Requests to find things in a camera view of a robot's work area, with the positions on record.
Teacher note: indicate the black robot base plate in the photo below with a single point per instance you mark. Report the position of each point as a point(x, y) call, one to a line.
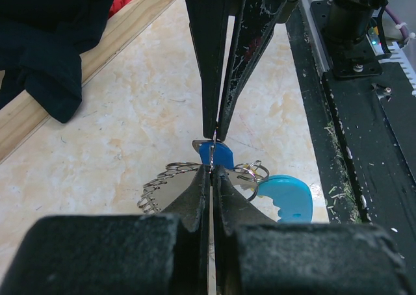
point(364, 175)

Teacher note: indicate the dark navy garment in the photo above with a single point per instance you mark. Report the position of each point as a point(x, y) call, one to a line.
point(41, 46)

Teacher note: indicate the blue key tag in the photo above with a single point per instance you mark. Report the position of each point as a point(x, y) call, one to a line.
point(217, 152)

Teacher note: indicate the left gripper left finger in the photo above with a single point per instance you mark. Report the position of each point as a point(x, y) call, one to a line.
point(162, 253)

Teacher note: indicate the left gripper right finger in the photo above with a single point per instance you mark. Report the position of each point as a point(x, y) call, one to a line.
point(256, 255)

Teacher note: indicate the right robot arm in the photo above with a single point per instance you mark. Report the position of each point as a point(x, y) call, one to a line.
point(230, 37)

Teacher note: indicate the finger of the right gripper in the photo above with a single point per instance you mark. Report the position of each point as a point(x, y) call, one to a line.
point(253, 29)
point(208, 20)

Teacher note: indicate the yellow key tag with key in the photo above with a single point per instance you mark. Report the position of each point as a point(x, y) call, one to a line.
point(261, 172)

